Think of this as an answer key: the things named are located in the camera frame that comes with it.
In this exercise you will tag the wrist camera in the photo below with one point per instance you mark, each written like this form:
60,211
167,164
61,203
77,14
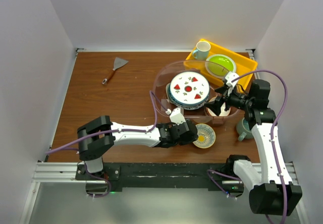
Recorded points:
176,115
230,81

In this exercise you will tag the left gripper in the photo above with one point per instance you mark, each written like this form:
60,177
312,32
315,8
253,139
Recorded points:
189,140

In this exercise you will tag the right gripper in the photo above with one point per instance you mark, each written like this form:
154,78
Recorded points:
216,105

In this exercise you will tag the red patterned bowl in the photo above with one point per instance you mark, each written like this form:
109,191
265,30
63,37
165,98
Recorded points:
208,112

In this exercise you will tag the light blue mug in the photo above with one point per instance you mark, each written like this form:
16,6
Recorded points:
202,50

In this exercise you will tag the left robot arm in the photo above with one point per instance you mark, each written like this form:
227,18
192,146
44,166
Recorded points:
99,135

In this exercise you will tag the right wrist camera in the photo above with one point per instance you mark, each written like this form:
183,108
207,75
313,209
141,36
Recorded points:
230,81

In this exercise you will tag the teal ceramic mug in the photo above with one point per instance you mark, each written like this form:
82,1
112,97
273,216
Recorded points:
243,130

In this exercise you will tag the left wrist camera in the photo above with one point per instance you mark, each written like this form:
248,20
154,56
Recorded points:
176,115

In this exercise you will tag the yellow dotted blue bowl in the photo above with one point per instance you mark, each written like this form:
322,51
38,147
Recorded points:
206,136

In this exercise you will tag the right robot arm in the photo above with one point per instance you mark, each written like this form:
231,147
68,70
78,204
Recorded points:
272,191

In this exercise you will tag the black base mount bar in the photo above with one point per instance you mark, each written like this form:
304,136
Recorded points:
167,175

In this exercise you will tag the metal scraper wooden handle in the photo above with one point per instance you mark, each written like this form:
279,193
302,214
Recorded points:
118,63

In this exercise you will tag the clear plastic bin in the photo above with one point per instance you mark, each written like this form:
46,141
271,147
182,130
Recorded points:
167,73

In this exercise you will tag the white orange rim bowl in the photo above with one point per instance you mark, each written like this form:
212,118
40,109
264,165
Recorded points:
224,112

